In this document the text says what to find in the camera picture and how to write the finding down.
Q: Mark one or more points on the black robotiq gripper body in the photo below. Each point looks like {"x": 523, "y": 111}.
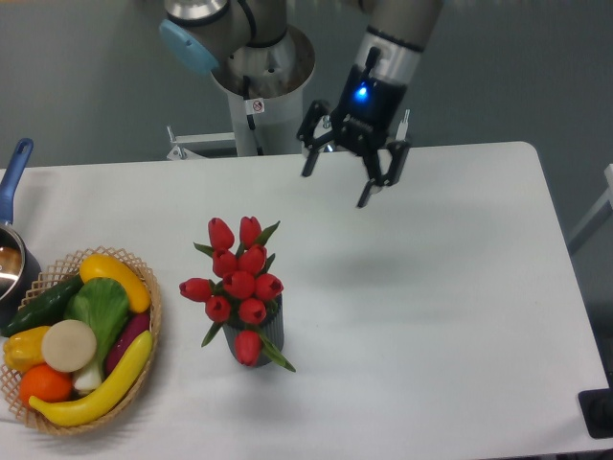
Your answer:
{"x": 367, "y": 106}

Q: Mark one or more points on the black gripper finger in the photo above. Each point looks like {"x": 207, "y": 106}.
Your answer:
{"x": 377, "y": 179}
{"x": 317, "y": 111}

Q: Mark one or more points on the red tulip bouquet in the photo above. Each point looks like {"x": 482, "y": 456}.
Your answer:
{"x": 244, "y": 284}

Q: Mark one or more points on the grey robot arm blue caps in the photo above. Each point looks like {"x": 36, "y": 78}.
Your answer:
{"x": 263, "y": 64}

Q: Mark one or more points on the dark grey ribbed vase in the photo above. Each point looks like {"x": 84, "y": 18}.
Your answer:
{"x": 257, "y": 345}

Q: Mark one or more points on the yellow squash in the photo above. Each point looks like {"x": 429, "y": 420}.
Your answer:
{"x": 105, "y": 266}

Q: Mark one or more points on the purple sweet potato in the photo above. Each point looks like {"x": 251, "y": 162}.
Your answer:
{"x": 134, "y": 326}

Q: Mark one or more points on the green lettuce leaf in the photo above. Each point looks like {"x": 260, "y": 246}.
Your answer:
{"x": 102, "y": 304}

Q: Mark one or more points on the woven wicker basket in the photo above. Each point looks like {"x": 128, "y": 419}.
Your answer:
{"x": 62, "y": 270}

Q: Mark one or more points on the green cucumber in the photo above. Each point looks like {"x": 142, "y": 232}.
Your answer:
{"x": 45, "y": 309}

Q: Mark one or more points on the black box at table edge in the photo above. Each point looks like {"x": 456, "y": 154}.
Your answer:
{"x": 596, "y": 408}

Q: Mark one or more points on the yellow banana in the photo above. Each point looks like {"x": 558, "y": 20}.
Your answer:
{"x": 102, "y": 400}

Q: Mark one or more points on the beige round disc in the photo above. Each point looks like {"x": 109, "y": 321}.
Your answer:
{"x": 68, "y": 346}

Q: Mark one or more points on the yellow bell pepper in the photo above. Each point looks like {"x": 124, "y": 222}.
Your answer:
{"x": 23, "y": 351}

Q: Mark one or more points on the orange fruit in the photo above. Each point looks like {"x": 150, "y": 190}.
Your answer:
{"x": 46, "y": 383}

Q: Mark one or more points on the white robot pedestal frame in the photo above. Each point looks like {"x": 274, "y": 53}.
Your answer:
{"x": 265, "y": 118}

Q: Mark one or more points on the white frame at right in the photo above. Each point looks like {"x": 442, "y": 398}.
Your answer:
{"x": 596, "y": 216}

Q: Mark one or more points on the blue handled saucepan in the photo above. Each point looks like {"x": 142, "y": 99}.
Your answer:
{"x": 19, "y": 267}

